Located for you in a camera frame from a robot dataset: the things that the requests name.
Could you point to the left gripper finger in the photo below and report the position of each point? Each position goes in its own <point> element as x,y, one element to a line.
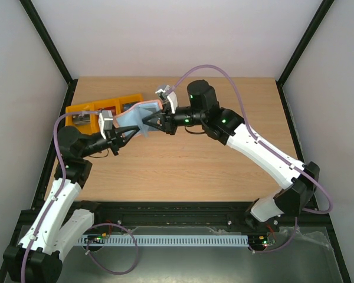
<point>127,136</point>
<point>126,130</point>

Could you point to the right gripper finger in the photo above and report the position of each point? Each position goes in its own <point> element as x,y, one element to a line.
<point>165,110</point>
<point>155,120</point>

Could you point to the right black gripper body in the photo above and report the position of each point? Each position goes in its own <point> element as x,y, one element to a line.
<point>168,121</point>

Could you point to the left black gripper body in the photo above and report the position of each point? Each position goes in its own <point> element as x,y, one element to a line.
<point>112,141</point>

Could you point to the tan leather card holder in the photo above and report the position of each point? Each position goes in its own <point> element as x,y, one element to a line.
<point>134,115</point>

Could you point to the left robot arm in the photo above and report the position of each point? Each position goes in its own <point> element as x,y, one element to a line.
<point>40,253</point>

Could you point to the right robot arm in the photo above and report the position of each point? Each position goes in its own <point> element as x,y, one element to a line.
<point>226,126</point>

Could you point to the red card stack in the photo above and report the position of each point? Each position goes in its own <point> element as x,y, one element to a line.
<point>109,110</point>

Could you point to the blue card stack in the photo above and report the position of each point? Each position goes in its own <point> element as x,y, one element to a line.
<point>126,106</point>

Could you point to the black card stack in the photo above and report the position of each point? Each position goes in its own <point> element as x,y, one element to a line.
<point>81,119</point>

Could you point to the middle yellow bin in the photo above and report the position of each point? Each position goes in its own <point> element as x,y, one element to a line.
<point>110,104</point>

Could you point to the yellow bin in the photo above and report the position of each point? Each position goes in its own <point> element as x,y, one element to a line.
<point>82,108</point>
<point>129,99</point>
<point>110,104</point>

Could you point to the right yellow bin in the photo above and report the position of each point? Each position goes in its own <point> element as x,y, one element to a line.
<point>129,99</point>

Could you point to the left yellow bin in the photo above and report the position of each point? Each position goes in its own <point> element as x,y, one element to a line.
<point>82,108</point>

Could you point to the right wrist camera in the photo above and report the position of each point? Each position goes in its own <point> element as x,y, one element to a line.
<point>166,93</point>

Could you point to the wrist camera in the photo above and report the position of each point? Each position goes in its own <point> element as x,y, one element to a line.
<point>166,93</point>
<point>105,123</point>

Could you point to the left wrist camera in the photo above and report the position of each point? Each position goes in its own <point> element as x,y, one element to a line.
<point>105,123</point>

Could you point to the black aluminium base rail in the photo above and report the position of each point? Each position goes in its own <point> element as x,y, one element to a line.
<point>227,215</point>

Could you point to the white slotted cable duct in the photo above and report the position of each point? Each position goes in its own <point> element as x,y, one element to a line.
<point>167,240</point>

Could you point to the left black frame post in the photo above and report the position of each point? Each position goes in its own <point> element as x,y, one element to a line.
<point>48,42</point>

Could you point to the black frame post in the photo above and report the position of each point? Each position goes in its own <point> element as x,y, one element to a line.
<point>310,31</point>
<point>48,42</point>

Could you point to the right black frame post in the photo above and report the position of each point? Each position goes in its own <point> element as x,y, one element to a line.
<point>310,31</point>

